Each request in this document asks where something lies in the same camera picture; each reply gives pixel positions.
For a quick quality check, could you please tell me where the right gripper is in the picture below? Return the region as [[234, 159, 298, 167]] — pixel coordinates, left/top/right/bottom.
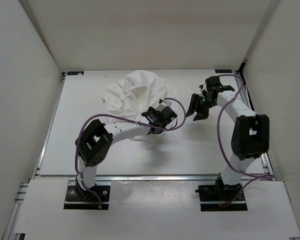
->
[[184, 93, 217, 121]]

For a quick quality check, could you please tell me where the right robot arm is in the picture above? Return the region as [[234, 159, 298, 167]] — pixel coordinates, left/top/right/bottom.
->
[[186, 75, 270, 203]]

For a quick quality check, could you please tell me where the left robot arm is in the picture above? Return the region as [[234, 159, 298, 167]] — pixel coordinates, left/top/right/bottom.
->
[[74, 103, 178, 202]]

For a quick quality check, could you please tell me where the right blue corner label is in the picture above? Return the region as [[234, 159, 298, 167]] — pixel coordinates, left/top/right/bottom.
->
[[215, 69, 233, 74]]

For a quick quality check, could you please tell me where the blue corner label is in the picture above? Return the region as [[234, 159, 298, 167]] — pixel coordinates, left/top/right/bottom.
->
[[215, 69, 233, 74], [67, 71, 84, 76]]

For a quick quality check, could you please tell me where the left blue corner label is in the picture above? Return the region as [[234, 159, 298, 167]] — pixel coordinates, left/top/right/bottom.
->
[[67, 71, 84, 76]]

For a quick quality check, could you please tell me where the aluminium frame rail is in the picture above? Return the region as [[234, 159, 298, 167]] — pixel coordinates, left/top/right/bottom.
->
[[32, 173, 276, 183]]

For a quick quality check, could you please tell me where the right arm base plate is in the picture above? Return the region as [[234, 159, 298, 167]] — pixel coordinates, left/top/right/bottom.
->
[[195, 183, 248, 212]]

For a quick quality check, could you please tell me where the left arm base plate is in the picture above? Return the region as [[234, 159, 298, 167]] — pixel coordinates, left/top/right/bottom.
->
[[63, 182, 111, 211]]

